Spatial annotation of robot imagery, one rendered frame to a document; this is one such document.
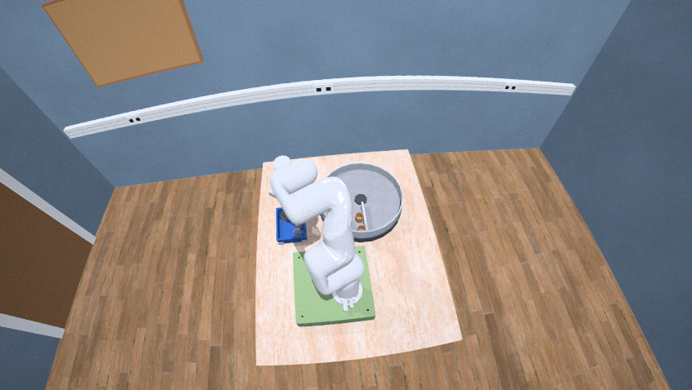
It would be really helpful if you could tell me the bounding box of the blue open-top crate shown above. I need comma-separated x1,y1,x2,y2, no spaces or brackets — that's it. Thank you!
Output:
276,207,307,244

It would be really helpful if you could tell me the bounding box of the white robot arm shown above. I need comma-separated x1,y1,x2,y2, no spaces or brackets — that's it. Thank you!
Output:
268,156,364,312

